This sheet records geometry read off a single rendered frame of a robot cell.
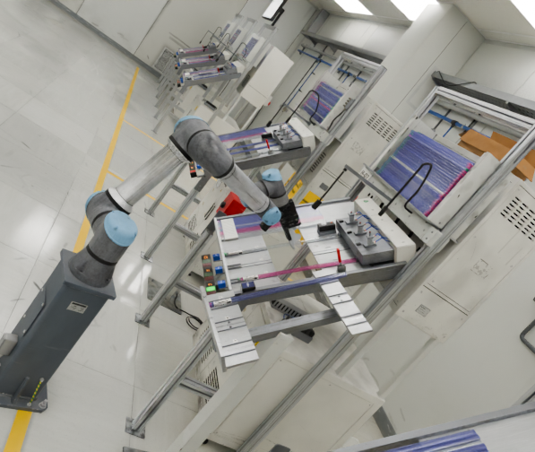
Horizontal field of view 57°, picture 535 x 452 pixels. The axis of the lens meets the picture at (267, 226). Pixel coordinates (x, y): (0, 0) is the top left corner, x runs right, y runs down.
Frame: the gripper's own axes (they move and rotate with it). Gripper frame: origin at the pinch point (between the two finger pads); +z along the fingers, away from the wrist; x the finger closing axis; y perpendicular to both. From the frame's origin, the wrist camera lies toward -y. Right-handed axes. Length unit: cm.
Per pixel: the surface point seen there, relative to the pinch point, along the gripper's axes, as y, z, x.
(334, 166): 52, 24, 113
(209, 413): -51, 19, -58
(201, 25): 30, -28, 849
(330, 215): 24.5, 6.7, 22.1
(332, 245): 16.6, 4.9, -6.3
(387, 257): 33.2, 6.1, -28.0
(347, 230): 25.0, 0.7, -5.9
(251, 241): -15.8, -2.9, 9.0
